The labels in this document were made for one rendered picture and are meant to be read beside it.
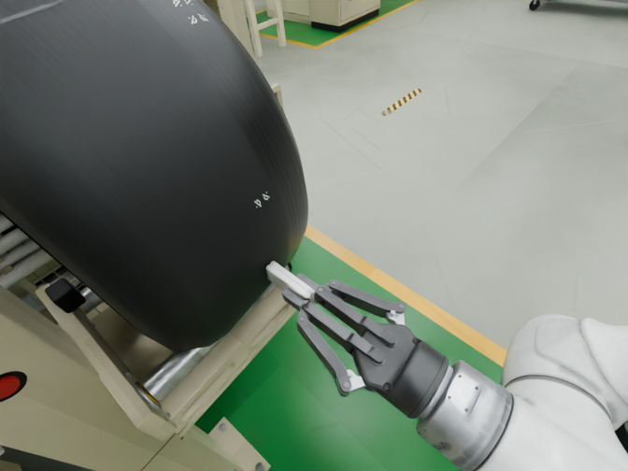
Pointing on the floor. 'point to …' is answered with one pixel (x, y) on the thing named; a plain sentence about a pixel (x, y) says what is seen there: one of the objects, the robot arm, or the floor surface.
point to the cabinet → (341, 13)
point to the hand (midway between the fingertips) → (290, 284)
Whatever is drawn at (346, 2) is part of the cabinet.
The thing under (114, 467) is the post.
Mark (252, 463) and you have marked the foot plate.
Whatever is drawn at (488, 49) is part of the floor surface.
